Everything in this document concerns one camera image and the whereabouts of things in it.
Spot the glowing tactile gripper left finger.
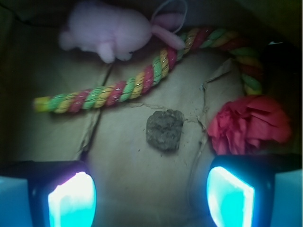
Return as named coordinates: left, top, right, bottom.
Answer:
left=0, top=161, right=97, bottom=227

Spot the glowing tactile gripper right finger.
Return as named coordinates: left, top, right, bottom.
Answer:
left=206, top=154, right=303, bottom=227

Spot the grey-brown rock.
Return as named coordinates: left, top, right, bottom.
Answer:
left=145, top=109, right=185, bottom=152

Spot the red fabric flower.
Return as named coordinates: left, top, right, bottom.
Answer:
left=207, top=95, right=292, bottom=155

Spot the brown paper bag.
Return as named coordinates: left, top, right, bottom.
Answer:
left=0, top=0, right=303, bottom=227

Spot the pink plush bunny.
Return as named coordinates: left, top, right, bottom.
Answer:
left=58, top=0, right=187, bottom=64

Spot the multicolour twisted rope toy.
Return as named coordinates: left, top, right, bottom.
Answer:
left=33, top=26, right=264, bottom=114

